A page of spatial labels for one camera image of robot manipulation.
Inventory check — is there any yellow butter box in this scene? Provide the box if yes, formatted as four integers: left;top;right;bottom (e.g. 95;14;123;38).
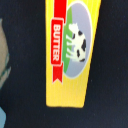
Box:
45;0;101;108

